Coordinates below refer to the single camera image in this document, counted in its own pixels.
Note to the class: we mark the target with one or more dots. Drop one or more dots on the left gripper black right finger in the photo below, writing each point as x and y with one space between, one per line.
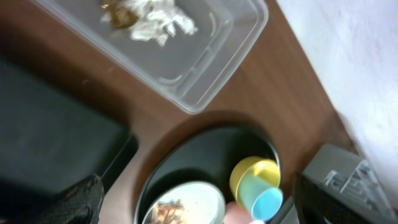
316 203

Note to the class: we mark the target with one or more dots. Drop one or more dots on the black rectangular tray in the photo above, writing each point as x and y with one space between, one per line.
50 141

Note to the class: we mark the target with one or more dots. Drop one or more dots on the round black tray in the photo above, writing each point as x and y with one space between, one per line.
208 155

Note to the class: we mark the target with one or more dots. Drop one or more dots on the grey dishwasher rack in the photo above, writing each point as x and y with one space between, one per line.
347 174

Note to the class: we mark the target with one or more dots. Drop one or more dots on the yellow plastic bowl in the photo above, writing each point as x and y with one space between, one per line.
266 169

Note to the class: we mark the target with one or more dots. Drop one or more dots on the clear plastic bin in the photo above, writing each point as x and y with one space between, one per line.
189 70

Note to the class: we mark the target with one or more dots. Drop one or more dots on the gold foil wrapper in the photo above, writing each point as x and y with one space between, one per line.
117 14

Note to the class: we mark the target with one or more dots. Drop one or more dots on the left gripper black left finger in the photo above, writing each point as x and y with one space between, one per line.
80 202

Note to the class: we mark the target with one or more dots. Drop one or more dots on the pink plastic cup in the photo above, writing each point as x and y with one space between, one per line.
234 214

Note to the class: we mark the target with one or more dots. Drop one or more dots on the food scraps and rice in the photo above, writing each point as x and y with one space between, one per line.
173 212

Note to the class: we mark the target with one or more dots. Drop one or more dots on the grey round plate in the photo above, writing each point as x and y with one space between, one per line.
203 201

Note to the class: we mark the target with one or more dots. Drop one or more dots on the light blue plastic cup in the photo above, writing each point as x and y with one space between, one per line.
261 199

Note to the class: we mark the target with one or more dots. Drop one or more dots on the white tissue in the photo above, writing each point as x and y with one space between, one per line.
158 20

